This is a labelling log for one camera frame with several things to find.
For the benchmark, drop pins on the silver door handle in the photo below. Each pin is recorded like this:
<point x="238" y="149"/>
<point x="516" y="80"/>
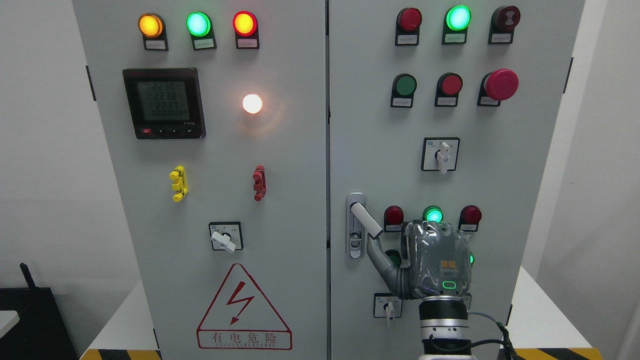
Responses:
<point x="360" y="225"/>

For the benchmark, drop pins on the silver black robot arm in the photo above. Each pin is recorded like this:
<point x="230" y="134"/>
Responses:
<point x="444" y="324"/>

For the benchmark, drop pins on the grey cabinet left door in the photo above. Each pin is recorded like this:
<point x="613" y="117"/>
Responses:
<point x="284" y="235"/>

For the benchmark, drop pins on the grey cabinet door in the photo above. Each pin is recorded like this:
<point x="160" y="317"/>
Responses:
<point x="284" y="235"/>
<point x="377" y="150"/>

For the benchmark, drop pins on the grey cabinet right door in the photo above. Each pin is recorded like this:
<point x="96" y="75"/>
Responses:
<point x="377" y="150"/>

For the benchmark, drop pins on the red indicator lamp middle left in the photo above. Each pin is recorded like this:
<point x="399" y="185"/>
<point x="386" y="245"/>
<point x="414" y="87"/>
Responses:
<point x="393" y="219"/>

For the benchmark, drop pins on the white indicator lamp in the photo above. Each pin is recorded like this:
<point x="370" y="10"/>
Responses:
<point x="252" y="103"/>

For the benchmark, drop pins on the green push button lower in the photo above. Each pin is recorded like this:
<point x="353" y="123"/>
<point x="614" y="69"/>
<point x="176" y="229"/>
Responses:
<point x="395" y="257"/>

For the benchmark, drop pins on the green push button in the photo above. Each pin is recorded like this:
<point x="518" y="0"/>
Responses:
<point x="403" y="89"/>
<point x="395" y="257"/>

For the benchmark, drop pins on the green indicator lamp middle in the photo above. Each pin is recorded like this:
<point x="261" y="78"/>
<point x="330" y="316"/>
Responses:
<point x="432" y="213"/>

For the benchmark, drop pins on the green indicator lamp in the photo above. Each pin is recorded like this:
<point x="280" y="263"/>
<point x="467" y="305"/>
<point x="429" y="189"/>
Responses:
<point x="432" y="213"/>
<point x="200" y="28"/>
<point x="455" y="24"/>

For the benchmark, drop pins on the green push button upper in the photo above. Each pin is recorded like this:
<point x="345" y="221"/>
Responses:
<point x="403" y="89"/>

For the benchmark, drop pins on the red indicator lamp middle right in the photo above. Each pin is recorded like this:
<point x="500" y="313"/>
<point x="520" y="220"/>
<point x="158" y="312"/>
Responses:
<point x="469" y="218"/>

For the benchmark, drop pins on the red push button upper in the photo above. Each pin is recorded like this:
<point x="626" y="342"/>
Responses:
<point x="448" y="88"/>

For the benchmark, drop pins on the red electric warning sticker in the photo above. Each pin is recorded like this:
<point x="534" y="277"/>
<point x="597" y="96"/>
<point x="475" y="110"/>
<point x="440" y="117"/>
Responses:
<point x="241" y="317"/>

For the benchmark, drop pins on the red lit indicator lamp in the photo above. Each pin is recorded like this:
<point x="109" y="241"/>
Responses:
<point x="246" y="28"/>

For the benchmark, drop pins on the black digital power meter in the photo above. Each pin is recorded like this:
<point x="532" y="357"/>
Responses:
<point x="165" y="103"/>

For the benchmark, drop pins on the red indicator lamp top right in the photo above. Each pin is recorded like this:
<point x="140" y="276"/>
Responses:
<point x="408" y="23"/>

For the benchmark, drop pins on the green indicator lamp top left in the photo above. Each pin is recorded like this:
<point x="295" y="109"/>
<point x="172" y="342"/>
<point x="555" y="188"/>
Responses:
<point x="200" y="28"/>

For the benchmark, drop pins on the red emergency stop button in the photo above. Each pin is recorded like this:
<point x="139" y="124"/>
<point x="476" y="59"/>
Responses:
<point x="497" y="86"/>

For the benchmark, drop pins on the green indicator lamp top right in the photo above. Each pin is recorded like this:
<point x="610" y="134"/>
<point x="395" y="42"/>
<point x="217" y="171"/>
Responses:
<point x="455" y="24"/>

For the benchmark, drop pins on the yellow indicator lamp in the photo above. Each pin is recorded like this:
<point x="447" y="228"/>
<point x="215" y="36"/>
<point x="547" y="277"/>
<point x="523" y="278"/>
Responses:
<point x="153" y="30"/>

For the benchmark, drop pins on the dark red buzzer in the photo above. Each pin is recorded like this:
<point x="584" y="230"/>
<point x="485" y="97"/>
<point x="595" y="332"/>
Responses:
<point x="504" y="20"/>

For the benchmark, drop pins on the white platform with hazard stripes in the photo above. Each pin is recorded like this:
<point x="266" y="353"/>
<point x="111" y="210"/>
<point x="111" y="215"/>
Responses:
<point x="537" y="327"/>

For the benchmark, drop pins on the black box with antenna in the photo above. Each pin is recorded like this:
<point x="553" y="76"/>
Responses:
<point x="40" y="333"/>

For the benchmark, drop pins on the white selector switch left door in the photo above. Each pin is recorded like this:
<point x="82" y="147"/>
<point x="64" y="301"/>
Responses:
<point x="226" y="236"/>

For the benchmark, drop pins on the white selector switch upper right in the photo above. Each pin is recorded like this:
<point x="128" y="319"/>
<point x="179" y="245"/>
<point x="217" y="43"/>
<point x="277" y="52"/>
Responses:
<point x="440" y="154"/>

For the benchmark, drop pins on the white selector switch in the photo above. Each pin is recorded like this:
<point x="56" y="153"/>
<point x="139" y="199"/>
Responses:
<point x="440" y="154"/>
<point x="387" y="306"/>

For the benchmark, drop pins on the white selector switch lower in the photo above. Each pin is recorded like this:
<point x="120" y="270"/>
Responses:
<point x="387" y="306"/>

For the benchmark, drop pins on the black selector switch lower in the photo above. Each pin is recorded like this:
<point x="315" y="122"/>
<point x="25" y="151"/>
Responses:
<point x="467" y="298"/>

